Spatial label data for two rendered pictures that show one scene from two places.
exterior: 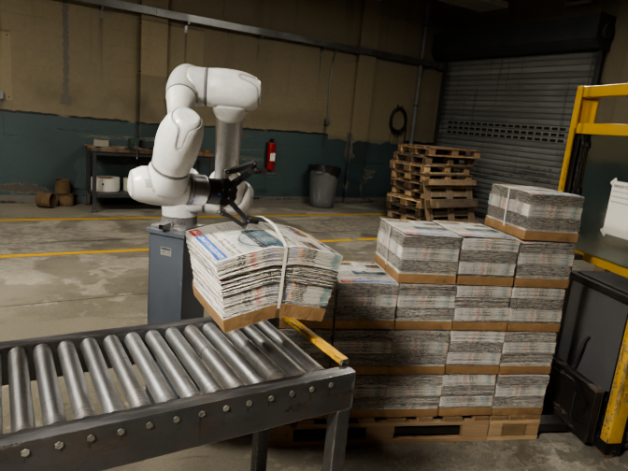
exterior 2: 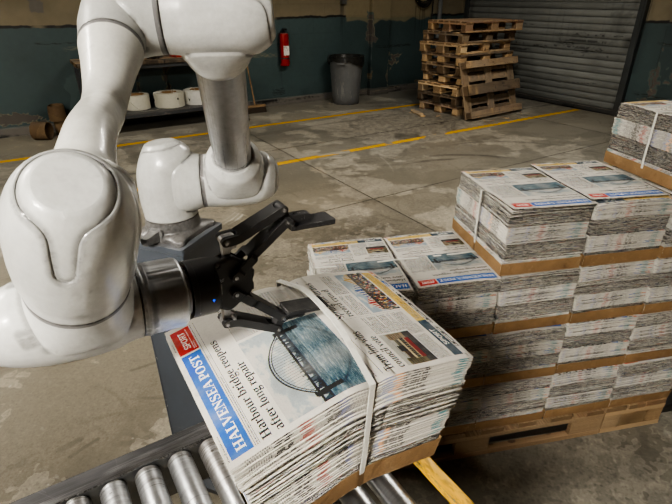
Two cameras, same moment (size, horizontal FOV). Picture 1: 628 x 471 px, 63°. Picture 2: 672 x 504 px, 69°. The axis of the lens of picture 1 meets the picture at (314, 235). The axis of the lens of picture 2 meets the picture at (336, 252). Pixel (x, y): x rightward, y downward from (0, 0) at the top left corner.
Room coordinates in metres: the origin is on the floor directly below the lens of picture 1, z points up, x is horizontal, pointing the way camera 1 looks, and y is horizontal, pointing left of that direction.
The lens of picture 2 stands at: (0.92, 0.13, 1.63)
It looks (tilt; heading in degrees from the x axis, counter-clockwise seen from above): 28 degrees down; 0
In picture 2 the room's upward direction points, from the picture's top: straight up
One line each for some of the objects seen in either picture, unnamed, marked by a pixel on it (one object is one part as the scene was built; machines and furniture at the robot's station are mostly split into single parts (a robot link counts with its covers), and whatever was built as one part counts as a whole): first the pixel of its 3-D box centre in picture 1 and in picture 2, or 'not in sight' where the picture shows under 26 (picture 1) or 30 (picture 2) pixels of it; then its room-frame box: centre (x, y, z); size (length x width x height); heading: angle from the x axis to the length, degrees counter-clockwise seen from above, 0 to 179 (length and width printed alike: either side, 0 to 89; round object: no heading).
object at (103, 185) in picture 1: (150, 172); (152, 85); (7.85, 2.57, 0.55); 1.80 x 0.70 x 1.09; 122
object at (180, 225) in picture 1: (177, 221); (169, 224); (2.26, 0.62, 1.03); 0.22 x 0.18 x 0.06; 159
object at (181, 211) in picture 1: (182, 191); (169, 178); (2.28, 0.60, 1.17); 0.18 x 0.16 x 0.22; 100
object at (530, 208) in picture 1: (513, 309); (639, 275); (2.60, -1.09, 0.65); 0.39 x 0.30 x 1.29; 11
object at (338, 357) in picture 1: (309, 335); (404, 440); (1.65, -0.02, 0.81); 0.43 x 0.03 x 0.02; 32
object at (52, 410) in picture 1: (48, 386); not in sight; (1.23, 0.66, 0.77); 0.47 x 0.05 x 0.05; 32
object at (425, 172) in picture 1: (431, 183); (467, 65); (9.10, -1.98, 0.65); 1.33 x 0.94 x 1.30; 126
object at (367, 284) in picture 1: (377, 349); (462, 344); (2.46, -0.38, 0.42); 1.17 x 0.39 x 0.83; 101
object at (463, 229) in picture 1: (471, 229); (594, 178); (2.56, -0.79, 1.06); 0.37 x 0.28 x 0.01; 11
